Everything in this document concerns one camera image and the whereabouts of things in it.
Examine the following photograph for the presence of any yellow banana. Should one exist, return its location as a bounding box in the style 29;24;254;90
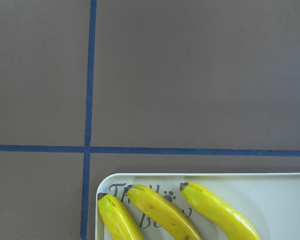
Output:
126;184;202;240
97;192;144;240
179;182;261;240

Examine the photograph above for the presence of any cream bear tray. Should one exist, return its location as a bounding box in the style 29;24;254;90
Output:
97;173;300;240

